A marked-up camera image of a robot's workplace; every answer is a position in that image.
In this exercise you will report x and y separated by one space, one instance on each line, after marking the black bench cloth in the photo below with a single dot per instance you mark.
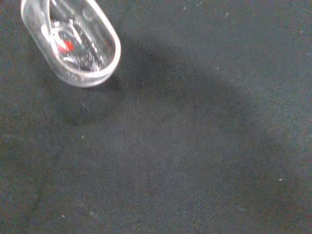
182 146

